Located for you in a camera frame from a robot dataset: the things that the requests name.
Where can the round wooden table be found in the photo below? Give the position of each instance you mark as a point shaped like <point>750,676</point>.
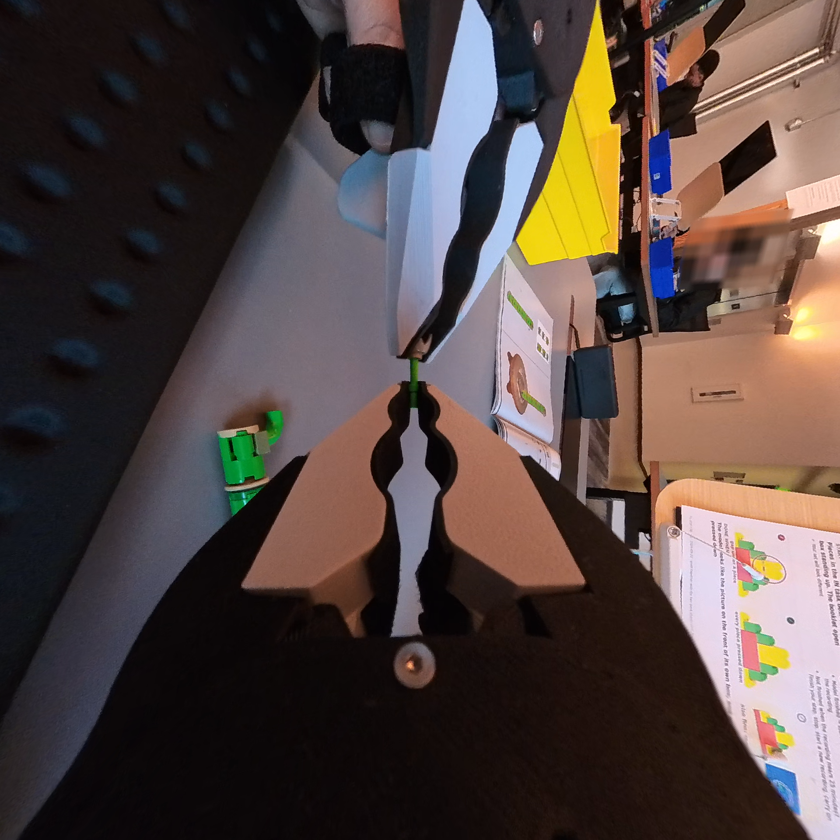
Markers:
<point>722,499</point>

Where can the black box with green lights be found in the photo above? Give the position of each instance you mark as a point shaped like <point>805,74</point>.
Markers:
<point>594,380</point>

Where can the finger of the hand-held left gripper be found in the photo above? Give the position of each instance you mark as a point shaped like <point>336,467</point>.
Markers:
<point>426,216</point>
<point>512,216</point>

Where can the green rod with tan cap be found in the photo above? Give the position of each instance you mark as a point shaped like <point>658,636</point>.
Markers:
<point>415,380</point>

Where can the printed instruction sheet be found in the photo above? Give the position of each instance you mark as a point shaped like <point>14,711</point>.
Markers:
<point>754,590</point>

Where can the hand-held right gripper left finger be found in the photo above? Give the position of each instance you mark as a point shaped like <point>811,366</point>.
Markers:
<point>315,525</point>

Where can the black monitor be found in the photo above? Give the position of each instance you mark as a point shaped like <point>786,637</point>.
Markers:
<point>748,157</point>

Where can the blue plastic bin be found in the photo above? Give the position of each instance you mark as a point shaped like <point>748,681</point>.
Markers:
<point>661,164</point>
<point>663,269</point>

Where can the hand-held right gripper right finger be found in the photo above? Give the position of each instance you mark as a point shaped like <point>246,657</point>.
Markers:
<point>505,525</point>

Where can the green bamboo stalk model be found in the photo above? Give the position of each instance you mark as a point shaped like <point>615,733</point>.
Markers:
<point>243,453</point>

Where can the person's left hand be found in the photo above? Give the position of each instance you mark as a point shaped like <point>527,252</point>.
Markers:
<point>374,23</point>

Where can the yellow plastic bin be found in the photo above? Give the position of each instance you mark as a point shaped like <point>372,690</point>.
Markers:
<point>577,197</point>

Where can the white instruction booklet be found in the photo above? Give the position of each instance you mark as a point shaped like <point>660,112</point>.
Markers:
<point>525,367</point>

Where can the white wall notice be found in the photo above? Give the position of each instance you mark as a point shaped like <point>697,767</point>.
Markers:
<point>817,197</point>

